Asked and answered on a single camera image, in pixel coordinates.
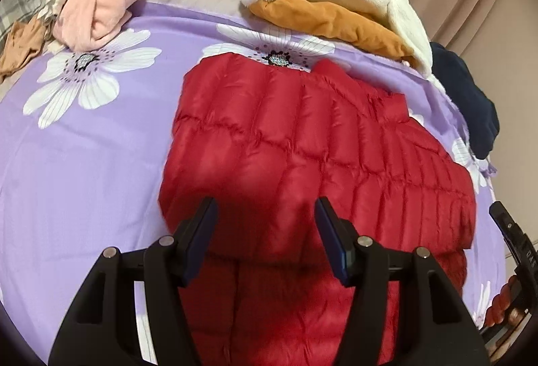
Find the tan cloth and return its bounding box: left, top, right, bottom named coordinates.
left=0, top=19, right=48, bottom=83

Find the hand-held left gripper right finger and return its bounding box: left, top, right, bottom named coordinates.
left=314, top=197, right=490, bottom=366

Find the navy garment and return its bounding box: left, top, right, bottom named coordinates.
left=429, top=42, right=501, bottom=160

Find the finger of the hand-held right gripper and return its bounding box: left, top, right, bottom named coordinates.
left=490, top=201, right=538, bottom=278

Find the brown turned wooden post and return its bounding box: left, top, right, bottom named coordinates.
left=483, top=276, right=520, bottom=329

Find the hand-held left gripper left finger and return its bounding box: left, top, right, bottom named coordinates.
left=48, top=197, right=219, bottom=366

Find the purple floral bedsheet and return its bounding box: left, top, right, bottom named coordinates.
left=0, top=1, right=507, bottom=366

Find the red puffer jacket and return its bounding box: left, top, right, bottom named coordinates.
left=159, top=55, right=477, bottom=366

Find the orange garment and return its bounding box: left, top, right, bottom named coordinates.
left=249, top=0, right=417, bottom=64

